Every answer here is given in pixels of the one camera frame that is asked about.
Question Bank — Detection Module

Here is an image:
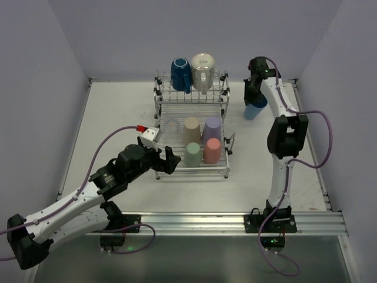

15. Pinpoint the light blue plastic cup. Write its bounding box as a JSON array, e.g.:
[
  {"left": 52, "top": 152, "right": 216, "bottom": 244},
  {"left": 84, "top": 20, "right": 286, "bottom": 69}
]
[{"left": 244, "top": 97, "right": 267, "bottom": 120}]

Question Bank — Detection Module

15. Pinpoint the light green plastic cup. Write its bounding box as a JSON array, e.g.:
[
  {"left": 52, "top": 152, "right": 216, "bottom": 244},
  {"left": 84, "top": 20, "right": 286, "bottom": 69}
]
[{"left": 184, "top": 142, "right": 201, "bottom": 167}]

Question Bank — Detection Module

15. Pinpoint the beige plastic cup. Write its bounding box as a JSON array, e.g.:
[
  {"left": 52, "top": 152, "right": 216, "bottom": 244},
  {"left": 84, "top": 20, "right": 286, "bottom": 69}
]
[{"left": 183, "top": 117, "right": 201, "bottom": 146}]

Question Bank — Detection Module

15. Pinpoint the salmon pink plastic cup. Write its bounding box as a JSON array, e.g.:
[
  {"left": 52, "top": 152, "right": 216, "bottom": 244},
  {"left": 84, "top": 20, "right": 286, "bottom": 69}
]
[{"left": 203, "top": 138, "right": 221, "bottom": 164}]

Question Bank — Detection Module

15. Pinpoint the lavender plastic cup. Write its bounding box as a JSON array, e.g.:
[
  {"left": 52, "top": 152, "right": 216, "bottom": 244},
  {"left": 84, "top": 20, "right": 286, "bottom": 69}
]
[{"left": 201, "top": 116, "right": 221, "bottom": 144}]

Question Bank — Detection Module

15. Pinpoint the dark blue ceramic mug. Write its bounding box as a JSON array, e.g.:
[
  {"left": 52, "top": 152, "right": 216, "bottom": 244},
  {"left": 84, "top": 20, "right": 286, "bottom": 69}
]
[{"left": 170, "top": 57, "right": 191, "bottom": 94}]

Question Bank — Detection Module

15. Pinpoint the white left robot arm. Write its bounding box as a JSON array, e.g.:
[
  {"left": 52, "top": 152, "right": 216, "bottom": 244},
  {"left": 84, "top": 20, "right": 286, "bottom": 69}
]
[{"left": 6, "top": 144, "right": 181, "bottom": 270}]

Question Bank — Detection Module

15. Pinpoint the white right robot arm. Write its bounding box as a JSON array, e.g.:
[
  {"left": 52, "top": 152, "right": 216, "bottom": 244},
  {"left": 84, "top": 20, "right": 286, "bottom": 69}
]
[{"left": 244, "top": 57, "right": 309, "bottom": 221}]

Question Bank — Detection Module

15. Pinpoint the silver metal dish rack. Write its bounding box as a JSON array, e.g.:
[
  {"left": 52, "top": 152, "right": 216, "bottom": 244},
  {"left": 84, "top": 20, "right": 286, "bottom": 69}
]
[{"left": 153, "top": 70, "right": 234, "bottom": 178}]

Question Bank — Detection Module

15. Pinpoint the white floral ceramic mug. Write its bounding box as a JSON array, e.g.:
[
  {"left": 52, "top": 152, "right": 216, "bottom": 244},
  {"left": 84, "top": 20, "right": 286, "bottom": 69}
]
[{"left": 191, "top": 53, "right": 215, "bottom": 95}]

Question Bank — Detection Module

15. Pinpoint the black left controller box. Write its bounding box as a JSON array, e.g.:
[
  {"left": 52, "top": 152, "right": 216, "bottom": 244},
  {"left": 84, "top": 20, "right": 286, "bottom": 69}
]
[{"left": 100, "top": 235, "right": 125, "bottom": 251}]

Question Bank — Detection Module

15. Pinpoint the black controller box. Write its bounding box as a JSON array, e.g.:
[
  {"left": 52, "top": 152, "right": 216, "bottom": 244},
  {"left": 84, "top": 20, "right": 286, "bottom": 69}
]
[
  {"left": 100, "top": 235, "right": 125, "bottom": 251},
  {"left": 260, "top": 236, "right": 286, "bottom": 252}
]

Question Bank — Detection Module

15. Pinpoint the black right controller box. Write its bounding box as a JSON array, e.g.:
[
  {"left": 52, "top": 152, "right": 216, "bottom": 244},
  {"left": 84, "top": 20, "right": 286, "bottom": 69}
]
[{"left": 260, "top": 236, "right": 286, "bottom": 252}]

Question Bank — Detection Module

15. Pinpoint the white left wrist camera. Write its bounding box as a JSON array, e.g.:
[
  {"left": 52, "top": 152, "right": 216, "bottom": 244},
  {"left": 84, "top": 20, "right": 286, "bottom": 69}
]
[{"left": 139, "top": 127, "right": 162, "bottom": 151}]

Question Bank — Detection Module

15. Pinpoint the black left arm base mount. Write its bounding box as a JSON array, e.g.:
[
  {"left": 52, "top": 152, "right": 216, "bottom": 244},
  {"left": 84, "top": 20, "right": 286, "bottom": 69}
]
[{"left": 100, "top": 201, "right": 141, "bottom": 231}]

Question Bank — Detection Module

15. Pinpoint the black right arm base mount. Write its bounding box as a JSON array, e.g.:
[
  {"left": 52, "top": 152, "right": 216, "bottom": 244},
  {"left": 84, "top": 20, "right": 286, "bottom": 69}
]
[{"left": 243, "top": 206, "right": 297, "bottom": 233}]

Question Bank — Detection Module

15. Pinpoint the aluminium front rail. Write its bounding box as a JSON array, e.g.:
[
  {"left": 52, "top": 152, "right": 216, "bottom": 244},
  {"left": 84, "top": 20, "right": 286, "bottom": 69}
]
[{"left": 85, "top": 210, "right": 348, "bottom": 236}]

